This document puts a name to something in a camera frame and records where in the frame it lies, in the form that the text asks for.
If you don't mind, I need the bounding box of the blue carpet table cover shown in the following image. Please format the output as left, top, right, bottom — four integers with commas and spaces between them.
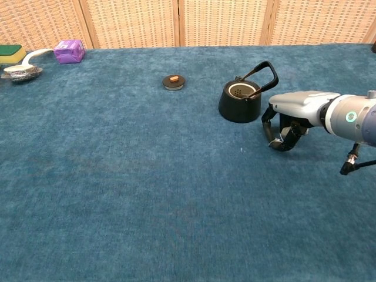
0, 43, 376, 282

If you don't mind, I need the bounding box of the green yellow sponge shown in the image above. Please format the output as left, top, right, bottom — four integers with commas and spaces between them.
0, 44, 27, 65

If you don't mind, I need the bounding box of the purple small box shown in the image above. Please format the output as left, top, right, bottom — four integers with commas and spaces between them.
53, 39, 86, 65

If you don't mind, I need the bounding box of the white plastic spoon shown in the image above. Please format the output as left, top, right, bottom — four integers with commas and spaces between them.
4, 48, 55, 74

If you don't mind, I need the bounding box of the black teapot with handle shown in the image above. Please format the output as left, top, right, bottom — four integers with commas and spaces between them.
218, 61, 279, 124

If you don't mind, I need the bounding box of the black teapot lid orange knob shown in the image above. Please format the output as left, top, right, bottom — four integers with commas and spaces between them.
162, 75, 187, 91

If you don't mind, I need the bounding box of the patterned small bowl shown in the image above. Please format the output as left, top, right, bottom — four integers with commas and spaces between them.
0, 66, 43, 83

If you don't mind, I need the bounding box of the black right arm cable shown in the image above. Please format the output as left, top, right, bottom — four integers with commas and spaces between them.
340, 142, 376, 176

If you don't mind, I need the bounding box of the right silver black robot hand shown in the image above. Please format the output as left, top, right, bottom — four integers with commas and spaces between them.
261, 90, 341, 152

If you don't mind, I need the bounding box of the bamboo folding screen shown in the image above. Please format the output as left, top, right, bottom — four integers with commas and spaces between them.
0, 0, 376, 52

